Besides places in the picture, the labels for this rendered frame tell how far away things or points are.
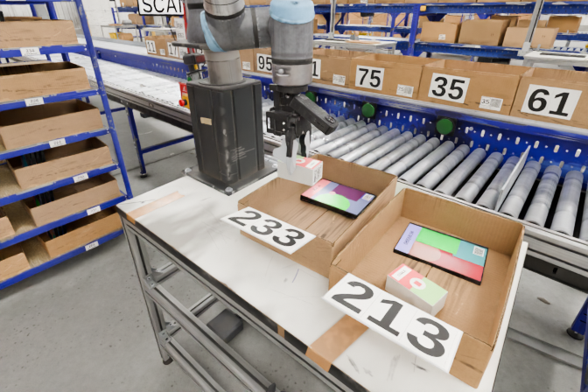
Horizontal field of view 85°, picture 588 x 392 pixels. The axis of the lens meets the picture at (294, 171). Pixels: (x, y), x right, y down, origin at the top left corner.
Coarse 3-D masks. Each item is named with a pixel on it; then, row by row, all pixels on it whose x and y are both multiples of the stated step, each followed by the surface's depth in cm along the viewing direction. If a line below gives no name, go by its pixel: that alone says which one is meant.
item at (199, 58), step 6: (186, 54) 160; (192, 54) 157; (198, 54) 157; (186, 60) 160; (192, 60) 157; (198, 60) 157; (204, 60) 159; (192, 66) 162; (192, 72) 162; (198, 72) 165
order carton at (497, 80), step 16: (432, 64) 158; (448, 64) 169; (464, 64) 164; (480, 64) 159; (496, 64) 155; (480, 80) 136; (496, 80) 133; (512, 80) 129; (480, 96) 138; (496, 96) 134; (512, 96) 131; (496, 112) 136
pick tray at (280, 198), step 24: (336, 168) 106; (360, 168) 101; (264, 192) 90; (288, 192) 100; (384, 192) 87; (288, 216) 91; (312, 216) 91; (336, 216) 91; (360, 216) 76; (312, 240) 70; (336, 240) 68; (312, 264) 73
